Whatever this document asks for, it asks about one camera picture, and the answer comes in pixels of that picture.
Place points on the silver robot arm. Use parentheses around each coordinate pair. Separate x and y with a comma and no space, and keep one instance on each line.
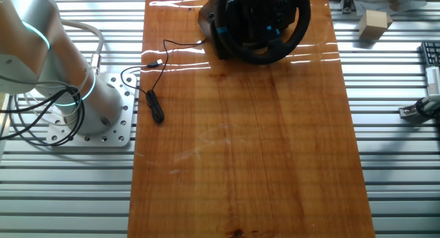
(103,104)

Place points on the silver ribbed camera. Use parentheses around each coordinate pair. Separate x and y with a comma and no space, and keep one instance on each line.
(434,80)

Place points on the orange wooden board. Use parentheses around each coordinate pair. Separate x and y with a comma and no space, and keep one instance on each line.
(240,162)

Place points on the white crumpled plastic sheet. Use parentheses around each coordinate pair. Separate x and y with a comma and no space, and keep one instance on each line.
(378,4)

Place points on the light wooden cube block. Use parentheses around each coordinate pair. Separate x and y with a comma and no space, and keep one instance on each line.
(374,24)

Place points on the silver robot mounting plate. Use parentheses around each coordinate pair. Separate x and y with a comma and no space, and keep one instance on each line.
(120,128)

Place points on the black computer keyboard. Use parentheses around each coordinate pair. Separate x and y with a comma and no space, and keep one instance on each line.
(431,54)

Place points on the black wheel base housing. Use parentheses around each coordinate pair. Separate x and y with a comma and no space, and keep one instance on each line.
(206,21)

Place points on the black racing steering wheel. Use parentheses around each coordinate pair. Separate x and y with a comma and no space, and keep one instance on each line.
(275,55)

